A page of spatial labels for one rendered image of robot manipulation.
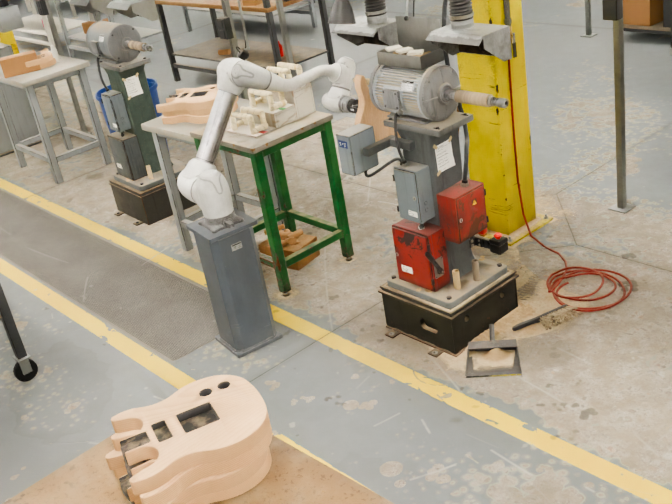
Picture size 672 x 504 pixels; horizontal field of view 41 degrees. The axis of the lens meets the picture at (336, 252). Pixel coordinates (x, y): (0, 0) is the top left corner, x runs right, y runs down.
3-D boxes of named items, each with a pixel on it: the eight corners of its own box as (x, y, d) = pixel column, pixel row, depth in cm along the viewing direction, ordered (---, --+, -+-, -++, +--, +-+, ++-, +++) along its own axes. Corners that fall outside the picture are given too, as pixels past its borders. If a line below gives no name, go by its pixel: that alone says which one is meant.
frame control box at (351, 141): (409, 177, 431) (402, 126, 420) (377, 194, 420) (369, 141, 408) (374, 168, 449) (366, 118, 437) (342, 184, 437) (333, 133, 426)
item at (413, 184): (435, 217, 435) (422, 108, 411) (420, 225, 429) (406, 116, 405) (413, 210, 446) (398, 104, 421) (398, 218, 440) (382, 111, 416)
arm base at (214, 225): (217, 236, 446) (214, 226, 444) (197, 224, 464) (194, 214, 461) (248, 223, 454) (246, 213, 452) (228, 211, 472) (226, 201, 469)
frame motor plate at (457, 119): (474, 120, 420) (473, 112, 419) (439, 137, 407) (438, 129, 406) (418, 110, 446) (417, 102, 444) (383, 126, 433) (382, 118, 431)
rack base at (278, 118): (298, 119, 515) (295, 104, 511) (276, 129, 505) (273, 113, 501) (266, 114, 533) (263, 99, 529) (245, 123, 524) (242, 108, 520)
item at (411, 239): (451, 283, 447) (443, 216, 431) (433, 294, 440) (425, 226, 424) (414, 270, 465) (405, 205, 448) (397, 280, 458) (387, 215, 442)
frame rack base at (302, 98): (316, 111, 523) (311, 82, 516) (297, 120, 514) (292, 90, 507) (285, 106, 542) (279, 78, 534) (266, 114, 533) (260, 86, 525)
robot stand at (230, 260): (239, 358, 475) (209, 240, 444) (215, 339, 496) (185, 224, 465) (283, 337, 487) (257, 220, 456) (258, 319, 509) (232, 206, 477)
